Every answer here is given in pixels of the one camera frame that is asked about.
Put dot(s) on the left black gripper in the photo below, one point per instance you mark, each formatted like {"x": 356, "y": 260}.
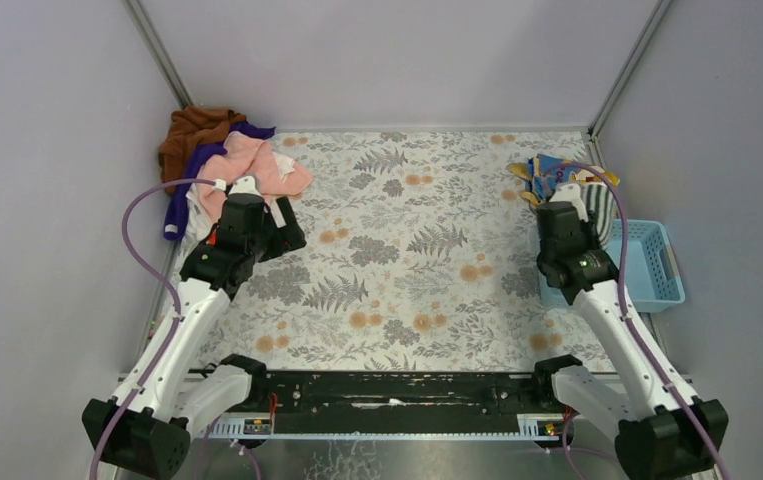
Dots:
{"x": 278, "y": 230}

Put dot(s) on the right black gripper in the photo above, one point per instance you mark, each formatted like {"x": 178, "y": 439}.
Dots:
{"x": 559, "y": 216}

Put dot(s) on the green white striped towel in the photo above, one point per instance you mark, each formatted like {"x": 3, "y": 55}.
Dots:
{"x": 601, "y": 207}

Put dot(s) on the pink towel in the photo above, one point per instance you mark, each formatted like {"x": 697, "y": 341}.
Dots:
{"x": 277, "y": 175}

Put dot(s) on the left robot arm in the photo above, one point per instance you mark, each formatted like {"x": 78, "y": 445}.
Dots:
{"x": 149, "y": 422}

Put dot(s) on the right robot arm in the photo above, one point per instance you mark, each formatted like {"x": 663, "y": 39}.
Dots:
{"x": 660, "y": 427}

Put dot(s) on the blue yellow cartoon towel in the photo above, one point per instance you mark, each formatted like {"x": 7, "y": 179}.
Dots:
{"x": 542, "y": 174}

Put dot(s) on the light blue plastic basket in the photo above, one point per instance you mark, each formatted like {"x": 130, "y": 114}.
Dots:
{"x": 652, "y": 279}

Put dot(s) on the purple towel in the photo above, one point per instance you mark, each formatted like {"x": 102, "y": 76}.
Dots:
{"x": 177, "y": 215}

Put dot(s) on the brown towel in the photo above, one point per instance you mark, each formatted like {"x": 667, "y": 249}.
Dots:
{"x": 189, "y": 128}

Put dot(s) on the floral table cloth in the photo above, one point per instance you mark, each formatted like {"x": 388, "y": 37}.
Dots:
{"x": 420, "y": 256}

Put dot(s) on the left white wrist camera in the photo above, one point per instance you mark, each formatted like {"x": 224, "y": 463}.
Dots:
{"x": 249, "y": 184}

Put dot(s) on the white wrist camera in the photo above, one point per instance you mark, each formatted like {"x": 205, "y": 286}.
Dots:
{"x": 249, "y": 184}
{"x": 571, "y": 193}

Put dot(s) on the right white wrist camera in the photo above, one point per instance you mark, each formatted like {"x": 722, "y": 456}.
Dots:
{"x": 571, "y": 193}

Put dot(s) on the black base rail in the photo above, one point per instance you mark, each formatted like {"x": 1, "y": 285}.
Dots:
{"x": 388, "y": 405}

